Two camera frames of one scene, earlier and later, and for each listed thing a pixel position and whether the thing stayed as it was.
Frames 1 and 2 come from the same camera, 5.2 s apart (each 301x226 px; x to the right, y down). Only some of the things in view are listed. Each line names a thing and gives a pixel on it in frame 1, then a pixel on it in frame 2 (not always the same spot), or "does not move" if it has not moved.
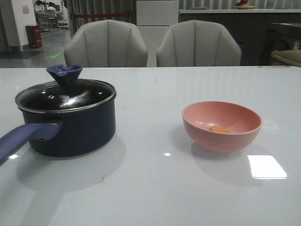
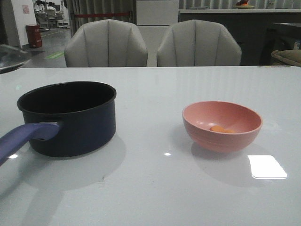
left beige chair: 106,43 does not move
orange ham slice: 218,129 does not move
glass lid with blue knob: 63,92 -> 11,58
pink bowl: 221,127 does not move
